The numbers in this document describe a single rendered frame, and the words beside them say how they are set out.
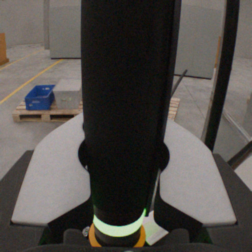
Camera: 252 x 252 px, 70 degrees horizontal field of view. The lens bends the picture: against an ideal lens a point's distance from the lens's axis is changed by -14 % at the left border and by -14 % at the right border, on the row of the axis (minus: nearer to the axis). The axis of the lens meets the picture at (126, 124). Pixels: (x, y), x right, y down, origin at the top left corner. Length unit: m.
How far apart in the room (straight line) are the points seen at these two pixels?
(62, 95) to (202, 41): 4.06
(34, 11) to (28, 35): 1.67
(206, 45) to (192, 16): 0.90
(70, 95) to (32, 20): 11.08
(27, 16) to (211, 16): 11.10
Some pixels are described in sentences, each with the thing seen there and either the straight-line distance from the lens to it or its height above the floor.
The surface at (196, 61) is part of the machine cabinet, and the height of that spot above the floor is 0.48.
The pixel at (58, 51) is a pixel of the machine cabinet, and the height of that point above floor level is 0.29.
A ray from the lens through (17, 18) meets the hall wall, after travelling 14.47.
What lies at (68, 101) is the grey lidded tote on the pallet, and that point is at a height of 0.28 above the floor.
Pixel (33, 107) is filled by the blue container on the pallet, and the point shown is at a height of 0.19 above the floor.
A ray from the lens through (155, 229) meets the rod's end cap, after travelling 0.20.
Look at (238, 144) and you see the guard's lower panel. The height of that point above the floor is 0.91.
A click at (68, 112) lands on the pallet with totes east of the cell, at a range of 3.16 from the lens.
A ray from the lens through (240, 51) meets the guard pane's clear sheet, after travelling 1.33.
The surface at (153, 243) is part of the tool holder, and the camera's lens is 0.19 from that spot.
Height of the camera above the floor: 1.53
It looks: 30 degrees down
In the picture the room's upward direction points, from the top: 3 degrees clockwise
